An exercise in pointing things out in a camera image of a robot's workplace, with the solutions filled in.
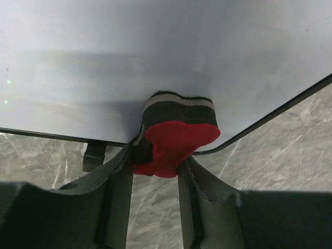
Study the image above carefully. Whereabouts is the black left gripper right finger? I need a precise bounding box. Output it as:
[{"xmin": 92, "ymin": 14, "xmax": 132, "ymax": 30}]
[{"xmin": 178, "ymin": 158, "xmax": 331, "ymax": 248}]

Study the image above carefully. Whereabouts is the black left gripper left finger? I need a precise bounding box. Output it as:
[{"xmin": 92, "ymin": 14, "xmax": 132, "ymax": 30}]
[{"xmin": 1, "ymin": 145, "xmax": 133, "ymax": 248}]

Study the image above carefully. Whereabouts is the red bone-shaped eraser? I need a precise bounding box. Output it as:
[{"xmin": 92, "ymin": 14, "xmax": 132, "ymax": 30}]
[{"xmin": 132, "ymin": 91, "xmax": 220, "ymax": 178}]

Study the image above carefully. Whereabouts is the small white whiteboard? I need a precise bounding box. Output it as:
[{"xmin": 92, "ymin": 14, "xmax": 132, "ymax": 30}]
[{"xmin": 1, "ymin": 1, "xmax": 331, "ymax": 154}]

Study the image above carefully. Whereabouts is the black whiteboard stand foot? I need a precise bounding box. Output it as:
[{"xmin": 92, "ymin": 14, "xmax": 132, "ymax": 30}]
[{"xmin": 82, "ymin": 141, "xmax": 106, "ymax": 173}]

